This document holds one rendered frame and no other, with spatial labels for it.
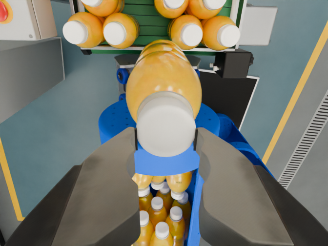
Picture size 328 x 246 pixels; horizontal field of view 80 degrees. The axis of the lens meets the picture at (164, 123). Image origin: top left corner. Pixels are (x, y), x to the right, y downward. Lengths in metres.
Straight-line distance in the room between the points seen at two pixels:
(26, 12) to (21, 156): 1.88
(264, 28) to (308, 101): 1.44
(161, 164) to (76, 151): 1.67
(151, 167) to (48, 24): 0.37
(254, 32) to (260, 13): 0.05
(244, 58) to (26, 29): 0.49
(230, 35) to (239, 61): 0.15
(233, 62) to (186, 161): 0.30
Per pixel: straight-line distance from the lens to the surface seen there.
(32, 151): 2.17
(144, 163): 0.38
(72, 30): 0.43
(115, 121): 0.44
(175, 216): 0.67
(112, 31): 0.42
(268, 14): 0.75
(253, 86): 1.61
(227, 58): 0.56
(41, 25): 0.51
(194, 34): 0.42
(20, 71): 1.22
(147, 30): 0.62
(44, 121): 1.95
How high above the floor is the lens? 1.52
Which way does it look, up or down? 62 degrees down
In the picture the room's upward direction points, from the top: 174 degrees clockwise
